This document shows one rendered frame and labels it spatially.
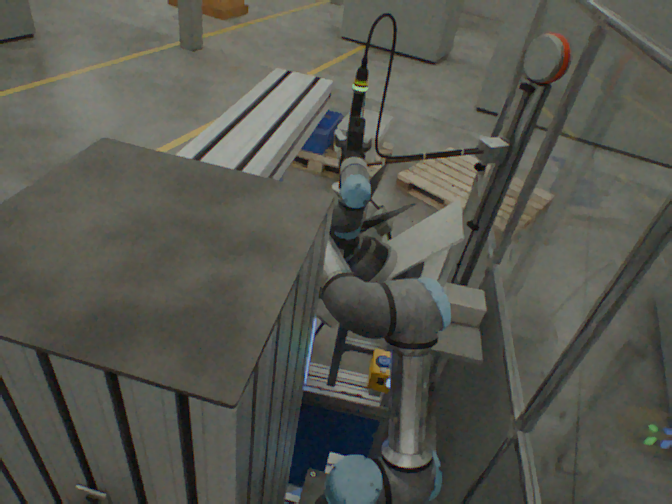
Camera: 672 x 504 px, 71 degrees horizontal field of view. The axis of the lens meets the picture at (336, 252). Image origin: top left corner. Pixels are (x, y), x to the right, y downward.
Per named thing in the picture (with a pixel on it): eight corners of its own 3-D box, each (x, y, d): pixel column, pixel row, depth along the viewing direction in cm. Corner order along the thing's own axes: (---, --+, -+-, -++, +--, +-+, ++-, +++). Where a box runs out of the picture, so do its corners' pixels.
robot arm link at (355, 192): (338, 210, 123) (343, 181, 118) (338, 188, 132) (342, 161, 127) (368, 213, 124) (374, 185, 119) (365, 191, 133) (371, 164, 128)
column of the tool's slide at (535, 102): (414, 380, 282) (536, 77, 171) (422, 391, 277) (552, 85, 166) (406, 383, 280) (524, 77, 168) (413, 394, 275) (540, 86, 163)
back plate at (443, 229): (335, 259, 229) (333, 257, 228) (459, 183, 194) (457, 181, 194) (313, 342, 187) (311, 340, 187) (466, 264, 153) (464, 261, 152)
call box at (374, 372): (414, 377, 163) (422, 358, 156) (413, 402, 155) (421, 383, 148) (368, 367, 163) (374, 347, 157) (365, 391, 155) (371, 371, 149)
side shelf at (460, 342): (474, 303, 218) (476, 299, 216) (480, 365, 189) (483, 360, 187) (423, 292, 219) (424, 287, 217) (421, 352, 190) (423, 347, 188)
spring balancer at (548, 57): (529, 73, 174) (515, 73, 171) (547, 27, 164) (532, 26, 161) (561, 90, 163) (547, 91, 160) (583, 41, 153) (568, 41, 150)
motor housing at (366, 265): (352, 268, 206) (332, 248, 201) (395, 243, 194) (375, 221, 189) (345, 304, 187) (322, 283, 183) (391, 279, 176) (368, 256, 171)
